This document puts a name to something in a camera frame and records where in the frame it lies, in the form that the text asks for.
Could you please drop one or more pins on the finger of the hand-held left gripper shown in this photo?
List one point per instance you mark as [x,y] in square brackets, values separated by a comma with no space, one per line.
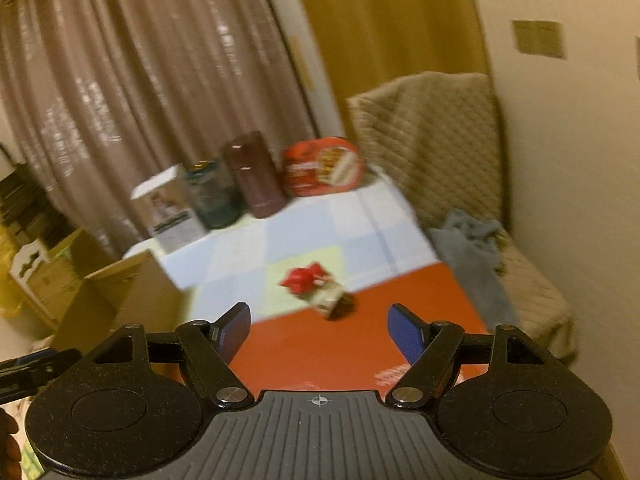
[35,362]

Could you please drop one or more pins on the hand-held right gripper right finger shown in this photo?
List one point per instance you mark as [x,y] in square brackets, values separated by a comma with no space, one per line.
[405,335]

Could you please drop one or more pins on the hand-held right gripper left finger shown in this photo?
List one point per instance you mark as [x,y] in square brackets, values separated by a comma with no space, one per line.
[235,330]

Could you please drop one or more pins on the cardboard box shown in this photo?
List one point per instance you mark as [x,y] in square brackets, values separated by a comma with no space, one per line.
[130,300]

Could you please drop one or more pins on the person's left hand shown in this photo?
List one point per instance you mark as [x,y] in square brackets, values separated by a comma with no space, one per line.
[7,435]

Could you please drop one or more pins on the red printed mat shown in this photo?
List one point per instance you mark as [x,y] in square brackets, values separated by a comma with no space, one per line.
[350,340]

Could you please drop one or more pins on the small red figurine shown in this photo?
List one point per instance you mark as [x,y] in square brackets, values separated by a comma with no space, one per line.
[300,280]

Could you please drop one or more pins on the printed cardboard carton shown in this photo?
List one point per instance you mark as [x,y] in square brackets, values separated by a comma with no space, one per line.
[65,270]

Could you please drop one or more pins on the white carved wooden board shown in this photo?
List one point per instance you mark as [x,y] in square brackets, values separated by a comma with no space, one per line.
[27,262]

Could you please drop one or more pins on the grey cloth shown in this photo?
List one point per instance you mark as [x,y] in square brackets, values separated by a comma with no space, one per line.
[475,255]

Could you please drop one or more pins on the white product box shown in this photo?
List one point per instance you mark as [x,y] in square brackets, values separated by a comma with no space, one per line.
[172,215]

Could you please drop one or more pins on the pastel checked table cover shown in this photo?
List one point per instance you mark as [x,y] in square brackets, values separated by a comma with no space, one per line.
[325,230]

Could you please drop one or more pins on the green glass jar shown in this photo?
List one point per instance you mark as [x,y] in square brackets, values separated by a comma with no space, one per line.
[217,195]

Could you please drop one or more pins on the brown metal canister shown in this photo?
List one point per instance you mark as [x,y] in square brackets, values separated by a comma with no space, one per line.
[255,175]

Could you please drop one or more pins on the red oval tin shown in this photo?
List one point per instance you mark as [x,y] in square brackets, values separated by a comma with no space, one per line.
[325,165]

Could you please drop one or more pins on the quilted beige chair cushion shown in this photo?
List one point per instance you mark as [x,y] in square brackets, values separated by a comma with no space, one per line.
[435,145]

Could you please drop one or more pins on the beige patterned curtain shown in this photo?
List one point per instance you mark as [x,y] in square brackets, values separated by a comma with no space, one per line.
[150,60]

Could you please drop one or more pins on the wooden door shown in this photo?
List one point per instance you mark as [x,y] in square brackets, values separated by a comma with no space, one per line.
[390,35]

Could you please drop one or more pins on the wall switch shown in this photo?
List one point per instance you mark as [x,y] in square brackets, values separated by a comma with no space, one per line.
[539,38]

